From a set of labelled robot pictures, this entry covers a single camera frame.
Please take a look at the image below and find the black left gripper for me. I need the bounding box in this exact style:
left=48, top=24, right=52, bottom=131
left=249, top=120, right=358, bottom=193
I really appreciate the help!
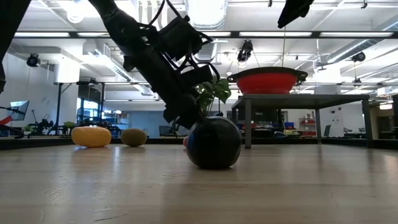
left=123, top=39, right=220, bottom=130

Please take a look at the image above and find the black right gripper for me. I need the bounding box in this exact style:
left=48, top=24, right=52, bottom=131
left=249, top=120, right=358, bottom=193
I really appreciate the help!
left=277, top=0, right=315, bottom=29

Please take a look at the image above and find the brown toy kiwi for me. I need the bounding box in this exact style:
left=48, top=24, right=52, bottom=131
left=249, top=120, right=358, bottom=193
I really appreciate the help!
left=120, top=128, right=148, bottom=147

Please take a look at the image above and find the red collapsible colander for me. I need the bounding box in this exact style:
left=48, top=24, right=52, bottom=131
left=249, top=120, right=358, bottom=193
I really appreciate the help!
left=226, top=65, right=308, bottom=95

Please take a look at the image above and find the black overhead beam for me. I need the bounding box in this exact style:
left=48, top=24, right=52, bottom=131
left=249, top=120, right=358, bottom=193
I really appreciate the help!
left=0, top=30, right=398, bottom=39

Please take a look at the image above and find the long ceiling strip light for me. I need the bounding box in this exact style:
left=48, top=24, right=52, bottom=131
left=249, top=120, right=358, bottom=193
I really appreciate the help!
left=239, top=31, right=313, bottom=38
left=14, top=31, right=71, bottom=38
left=320, top=31, right=394, bottom=38

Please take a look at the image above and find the green plant in white pot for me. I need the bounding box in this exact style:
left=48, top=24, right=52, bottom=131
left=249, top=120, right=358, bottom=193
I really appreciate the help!
left=194, top=76, right=233, bottom=119

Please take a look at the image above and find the black ceiling spotlight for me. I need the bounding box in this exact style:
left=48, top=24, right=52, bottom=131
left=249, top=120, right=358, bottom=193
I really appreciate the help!
left=26, top=53, right=41, bottom=68
left=351, top=51, right=367, bottom=63
left=236, top=39, right=254, bottom=63

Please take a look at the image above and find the grey perforated metal shelf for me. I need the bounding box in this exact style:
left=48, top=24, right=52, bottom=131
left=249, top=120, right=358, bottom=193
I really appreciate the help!
left=231, top=93, right=373, bottom=149

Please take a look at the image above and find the shelf with red bins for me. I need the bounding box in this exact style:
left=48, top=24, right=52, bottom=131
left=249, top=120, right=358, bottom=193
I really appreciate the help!
left=298, top=117, right=318, bottom=137

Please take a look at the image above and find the tilted computer monitor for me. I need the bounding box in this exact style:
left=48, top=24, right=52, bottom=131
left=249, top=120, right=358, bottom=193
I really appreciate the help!
left=5, top=100, right=30, bottom=121

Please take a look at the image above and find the long silver ceiling duct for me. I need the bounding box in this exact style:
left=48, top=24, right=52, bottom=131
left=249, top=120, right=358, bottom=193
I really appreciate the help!
left=325, top=15, right=398, bottom=65

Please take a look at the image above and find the round silver ventilation duct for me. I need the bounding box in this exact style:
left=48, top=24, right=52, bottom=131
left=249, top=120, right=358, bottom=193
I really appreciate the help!
left=185, top=0, right=229, bottom=62

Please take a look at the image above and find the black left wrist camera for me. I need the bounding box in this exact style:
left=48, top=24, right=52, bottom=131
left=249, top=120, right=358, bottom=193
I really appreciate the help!
left=157, top=14, right=205, bottom=62

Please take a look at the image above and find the black background post frame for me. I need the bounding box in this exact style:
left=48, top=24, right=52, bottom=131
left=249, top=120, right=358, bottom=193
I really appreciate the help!
left=53, top=81, right=106, bottom=135

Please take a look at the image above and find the black aluminium table frame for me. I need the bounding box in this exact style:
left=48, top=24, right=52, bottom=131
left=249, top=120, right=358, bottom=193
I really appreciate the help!
left=0, top=134, right=398, bottom=151

